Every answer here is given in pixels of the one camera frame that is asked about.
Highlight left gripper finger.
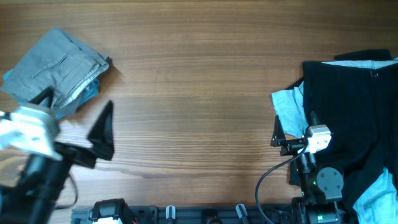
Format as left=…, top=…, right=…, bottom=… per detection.
left=87, top=100, right=114, bottom=161
left=29, top=86, right=55, bottom=108

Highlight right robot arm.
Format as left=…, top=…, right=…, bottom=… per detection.
left=271, top=113, right=344, bottom=223

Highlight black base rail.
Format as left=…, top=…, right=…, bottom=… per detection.
left=70, top=198, right=352, bottom=224

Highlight light blue garment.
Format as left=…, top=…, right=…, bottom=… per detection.
left=271, top=82, right=308, bottom=138

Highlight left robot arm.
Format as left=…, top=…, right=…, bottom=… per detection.
left=1, top=87, right=114, bottom=223

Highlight black garment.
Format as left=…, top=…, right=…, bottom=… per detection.
left=301, top=49, right=397, bottom=212

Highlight grey shorts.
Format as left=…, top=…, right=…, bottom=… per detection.
left=1, top=28, right=109, bottom=115

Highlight white dotted garment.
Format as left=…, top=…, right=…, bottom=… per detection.
left=323, top=58, right=397, bottom=69

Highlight folded blue denim jeans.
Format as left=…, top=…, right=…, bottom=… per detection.
left=2, top=55, right=111, bottom=119

